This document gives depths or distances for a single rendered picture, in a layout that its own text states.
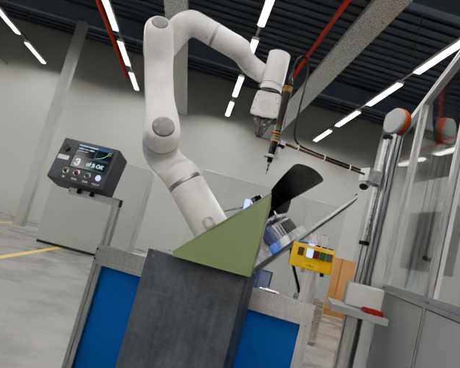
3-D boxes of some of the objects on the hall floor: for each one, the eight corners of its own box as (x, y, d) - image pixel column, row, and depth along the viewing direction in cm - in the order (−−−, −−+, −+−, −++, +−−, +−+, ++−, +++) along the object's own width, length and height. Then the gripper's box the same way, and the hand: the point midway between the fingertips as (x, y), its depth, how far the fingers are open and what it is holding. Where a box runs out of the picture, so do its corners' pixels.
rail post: (48, 459, 176) (105, 265, 185) (42, 464, 172) (101, 265, 181) (39, 455, 177) (96, 262, 186) (33, 461, 173) (92, 262, 182)
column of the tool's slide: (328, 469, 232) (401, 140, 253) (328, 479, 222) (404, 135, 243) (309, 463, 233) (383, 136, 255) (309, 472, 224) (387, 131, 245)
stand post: (225, 458, 214) (271, 271, 225) (221, 467, 205) (270, 272, 216) (215, 455, 215) (263, 269, 226) (212, 464, 206) (261, 269, 217)
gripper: (290, 98, 171) (278, 143, 169) (252, 90, 174) (240, 135, 172) (289, 90, 164) (277, 138, 161) (250, 82, 166) (237, 129, 164)
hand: (259, 131), depth 167 cm, fingers closed
